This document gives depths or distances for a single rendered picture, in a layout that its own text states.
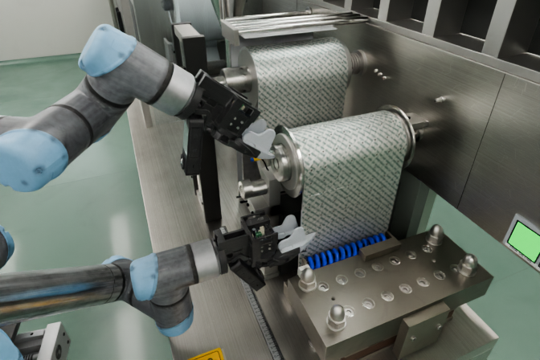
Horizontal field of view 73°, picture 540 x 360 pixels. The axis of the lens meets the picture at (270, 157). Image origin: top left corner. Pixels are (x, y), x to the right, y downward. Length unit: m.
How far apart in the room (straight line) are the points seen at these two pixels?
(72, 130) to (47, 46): 5.76
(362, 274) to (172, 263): 0.39
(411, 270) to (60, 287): 0.67
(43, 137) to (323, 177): 0.46
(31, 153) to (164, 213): 0.73
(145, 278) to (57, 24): 5.67
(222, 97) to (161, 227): 0.61
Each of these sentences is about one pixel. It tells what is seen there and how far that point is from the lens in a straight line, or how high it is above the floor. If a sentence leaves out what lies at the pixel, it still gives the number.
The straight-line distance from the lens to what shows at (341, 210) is 0.79.
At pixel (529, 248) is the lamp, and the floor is 1.18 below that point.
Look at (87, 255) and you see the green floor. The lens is 2.49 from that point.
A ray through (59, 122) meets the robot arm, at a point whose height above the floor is 1.43.
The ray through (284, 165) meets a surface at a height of 1.27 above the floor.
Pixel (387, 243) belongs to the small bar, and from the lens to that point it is 0.88.
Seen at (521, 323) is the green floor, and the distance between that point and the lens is 2.32.
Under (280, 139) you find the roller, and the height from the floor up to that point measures 1.29.
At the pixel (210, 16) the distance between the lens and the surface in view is 1.60.
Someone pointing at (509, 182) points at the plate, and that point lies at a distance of 0.78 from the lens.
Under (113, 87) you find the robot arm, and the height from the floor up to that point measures 1.46.
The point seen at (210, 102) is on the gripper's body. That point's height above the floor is 1.40.
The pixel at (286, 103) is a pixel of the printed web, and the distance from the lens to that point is 0.88.
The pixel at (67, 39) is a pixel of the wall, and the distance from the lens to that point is 6.25.
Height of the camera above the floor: 1.65
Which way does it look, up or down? 32 degrees down
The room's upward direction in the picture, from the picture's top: straight up
